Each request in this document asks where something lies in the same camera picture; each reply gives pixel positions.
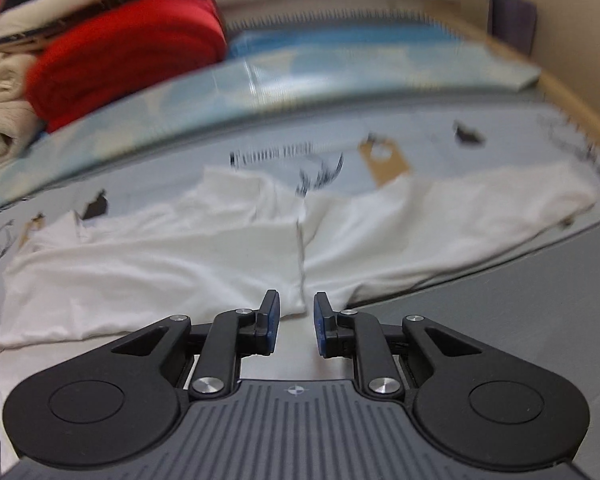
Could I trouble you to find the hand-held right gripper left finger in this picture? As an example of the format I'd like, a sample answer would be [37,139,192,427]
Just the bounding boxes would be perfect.
[111,289,282,402]

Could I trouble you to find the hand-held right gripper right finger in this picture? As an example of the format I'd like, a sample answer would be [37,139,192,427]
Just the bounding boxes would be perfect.
[312,291,484,401]

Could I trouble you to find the white garment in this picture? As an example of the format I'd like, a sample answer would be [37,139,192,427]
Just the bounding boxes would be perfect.
[0,162,599,356]

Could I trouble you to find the plain grey mat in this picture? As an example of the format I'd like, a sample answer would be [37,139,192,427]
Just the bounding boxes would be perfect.
[0,199,600,480]

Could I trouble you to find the grey printed blanket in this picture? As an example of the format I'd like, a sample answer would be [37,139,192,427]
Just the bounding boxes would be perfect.
[0,94,600,337]

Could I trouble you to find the blue patterned mat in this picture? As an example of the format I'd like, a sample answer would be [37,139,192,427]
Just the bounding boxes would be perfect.
[0,24,542,211]

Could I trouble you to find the red folded cloth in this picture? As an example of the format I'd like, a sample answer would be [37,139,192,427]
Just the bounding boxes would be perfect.
[24,0,229,134]

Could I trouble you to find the beige folded towels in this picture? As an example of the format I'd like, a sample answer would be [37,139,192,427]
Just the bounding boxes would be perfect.
[0,52,47,174]

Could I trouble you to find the dark purple panel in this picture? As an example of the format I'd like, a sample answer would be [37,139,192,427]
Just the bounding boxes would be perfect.
[489,0,539,57]

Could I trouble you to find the wooden bed frame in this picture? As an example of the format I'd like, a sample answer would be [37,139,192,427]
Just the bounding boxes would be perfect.
[425,9,600,161]

